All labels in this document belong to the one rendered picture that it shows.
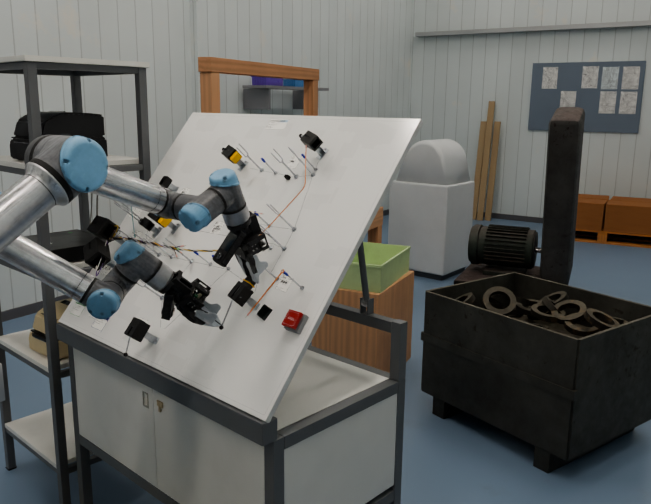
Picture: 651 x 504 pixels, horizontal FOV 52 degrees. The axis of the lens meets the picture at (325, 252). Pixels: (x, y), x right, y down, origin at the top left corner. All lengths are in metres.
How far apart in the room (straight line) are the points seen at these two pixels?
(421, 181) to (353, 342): 2.94
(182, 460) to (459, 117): 9.03
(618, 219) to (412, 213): 3.29
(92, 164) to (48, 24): 4.47
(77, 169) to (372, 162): 0.96
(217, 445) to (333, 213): 0.78
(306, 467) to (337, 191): 0.83
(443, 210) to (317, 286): 4.67
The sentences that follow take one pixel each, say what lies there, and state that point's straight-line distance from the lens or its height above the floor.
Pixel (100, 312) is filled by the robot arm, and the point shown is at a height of 1.18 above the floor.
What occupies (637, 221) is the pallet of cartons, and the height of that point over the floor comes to 0.32.
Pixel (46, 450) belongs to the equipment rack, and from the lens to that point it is 3.18.
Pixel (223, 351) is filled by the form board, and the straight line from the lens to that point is 2.03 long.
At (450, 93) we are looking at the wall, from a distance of 10.83.
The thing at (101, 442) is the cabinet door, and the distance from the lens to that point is 2.75.
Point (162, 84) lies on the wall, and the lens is 6.67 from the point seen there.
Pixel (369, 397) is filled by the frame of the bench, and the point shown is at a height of 0.79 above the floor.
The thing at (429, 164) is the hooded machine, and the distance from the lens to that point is 6.61.
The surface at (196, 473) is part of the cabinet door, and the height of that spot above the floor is 0.55.
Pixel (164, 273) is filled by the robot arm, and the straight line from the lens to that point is 1.88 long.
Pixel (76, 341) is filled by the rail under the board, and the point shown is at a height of 0.83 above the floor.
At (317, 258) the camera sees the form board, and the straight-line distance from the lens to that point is 1.98.
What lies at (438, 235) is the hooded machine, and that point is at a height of 0.46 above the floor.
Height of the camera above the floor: 1.69
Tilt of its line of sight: 12 degrees down
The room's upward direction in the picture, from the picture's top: 1 degrees clockwise
